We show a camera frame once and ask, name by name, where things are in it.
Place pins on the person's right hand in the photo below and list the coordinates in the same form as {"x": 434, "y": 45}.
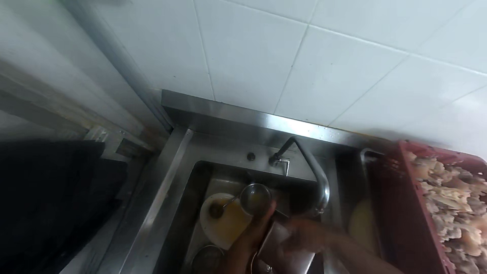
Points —
{"x": 309, "y": 235}

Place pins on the person's left hand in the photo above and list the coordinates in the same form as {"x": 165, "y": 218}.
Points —
{"x": 254, "y": 231}

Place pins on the person's right fingers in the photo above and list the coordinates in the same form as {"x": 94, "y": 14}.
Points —
{"x": 295, "y": 245}

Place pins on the person's left fingers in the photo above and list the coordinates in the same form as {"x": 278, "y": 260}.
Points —
{"x": 269, "y": 212}

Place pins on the rectangular stainless steel container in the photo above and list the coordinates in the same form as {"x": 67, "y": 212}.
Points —
{"x": 276, "y": 243}

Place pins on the person's left forearm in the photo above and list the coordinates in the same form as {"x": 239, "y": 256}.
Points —
{"x": 237, "y": 260}

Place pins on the person's right forearm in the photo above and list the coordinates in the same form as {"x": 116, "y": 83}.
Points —
{"x": 357, "y": 254}

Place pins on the white round bowl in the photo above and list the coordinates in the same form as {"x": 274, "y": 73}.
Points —
{"x": 226, "y": 231}

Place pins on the metal ladle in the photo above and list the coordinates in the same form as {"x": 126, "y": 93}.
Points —
{"x": 217, "y": 211}

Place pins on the curved metal faucet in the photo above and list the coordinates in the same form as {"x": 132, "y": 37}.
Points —
{"x": 312, "y": 163}

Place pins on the pale yellow round object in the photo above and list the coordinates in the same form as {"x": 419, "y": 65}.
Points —
{"x": 361, "y": 224}

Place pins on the stainless steel sink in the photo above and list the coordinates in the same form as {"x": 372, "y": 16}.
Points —
{"x": 224, "y": 152}

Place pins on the round dark metal strainer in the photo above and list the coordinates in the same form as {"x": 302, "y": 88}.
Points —
{"x": 207, "y": 260}

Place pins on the red plastic crate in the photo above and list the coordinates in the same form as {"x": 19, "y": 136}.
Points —
{"x": 413, "y": 213}

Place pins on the pile of pale meat pieces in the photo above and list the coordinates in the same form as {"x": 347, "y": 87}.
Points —
{"x": 462, "y": 213}

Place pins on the large black cloth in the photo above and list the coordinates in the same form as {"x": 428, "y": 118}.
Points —
{"x": 49, "y": 198}

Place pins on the grey wall pipe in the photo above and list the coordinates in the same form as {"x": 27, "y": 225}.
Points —
{"x": 118, "y": 68}

